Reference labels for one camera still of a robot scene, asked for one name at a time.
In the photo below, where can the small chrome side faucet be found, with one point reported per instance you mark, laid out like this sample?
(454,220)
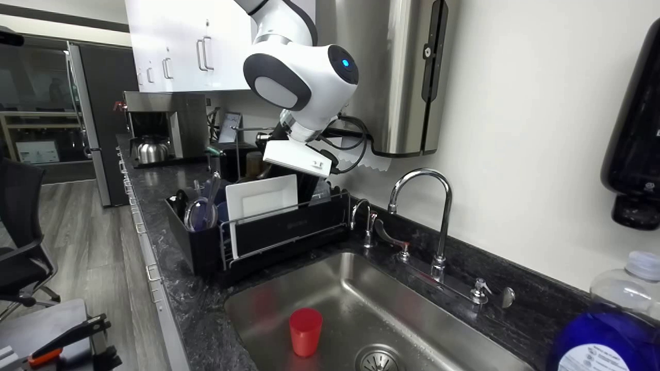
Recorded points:
(371,230)

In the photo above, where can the small chrome sink cap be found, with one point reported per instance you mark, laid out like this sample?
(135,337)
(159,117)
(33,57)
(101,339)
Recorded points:
(508,298)

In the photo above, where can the black coffee maker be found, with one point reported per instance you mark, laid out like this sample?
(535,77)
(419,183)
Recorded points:
(165,114)

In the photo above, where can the black office chair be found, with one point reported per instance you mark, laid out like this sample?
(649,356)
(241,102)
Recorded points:
(21,227)

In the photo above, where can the stainless steel sink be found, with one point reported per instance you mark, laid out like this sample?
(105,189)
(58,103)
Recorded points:
(385,310)

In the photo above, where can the black wall soap dispenser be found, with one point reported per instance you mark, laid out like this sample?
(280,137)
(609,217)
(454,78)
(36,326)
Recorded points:
(635,137)

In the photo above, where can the clear wine glass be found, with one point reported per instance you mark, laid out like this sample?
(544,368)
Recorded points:
(198,213)

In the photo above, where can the steel paper towel dispenser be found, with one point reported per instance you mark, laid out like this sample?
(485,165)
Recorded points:
(399,69)

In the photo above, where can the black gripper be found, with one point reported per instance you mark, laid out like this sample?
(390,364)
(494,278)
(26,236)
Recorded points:
(315,188)

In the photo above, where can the black dish rack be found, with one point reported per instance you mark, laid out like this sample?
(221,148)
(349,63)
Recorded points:
(207,249)

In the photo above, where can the red plastic cup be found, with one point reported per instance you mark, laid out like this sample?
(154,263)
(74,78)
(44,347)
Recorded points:
(305,333)

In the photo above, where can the white plastic container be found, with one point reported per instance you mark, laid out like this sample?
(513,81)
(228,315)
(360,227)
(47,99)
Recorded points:
(261,198)

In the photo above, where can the chrome gooseneck faucet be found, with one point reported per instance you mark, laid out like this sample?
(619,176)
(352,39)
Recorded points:
(445,227)

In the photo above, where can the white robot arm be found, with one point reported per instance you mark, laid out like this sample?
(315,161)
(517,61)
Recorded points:
(296,74)

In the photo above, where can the metal sink drain strainer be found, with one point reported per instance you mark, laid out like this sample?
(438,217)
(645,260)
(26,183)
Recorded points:
(378,360)

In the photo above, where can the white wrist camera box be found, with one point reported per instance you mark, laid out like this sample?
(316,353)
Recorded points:
(296,158)

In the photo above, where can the blue soap bottle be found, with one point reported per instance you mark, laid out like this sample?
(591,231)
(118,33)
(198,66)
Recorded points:
(605,341)

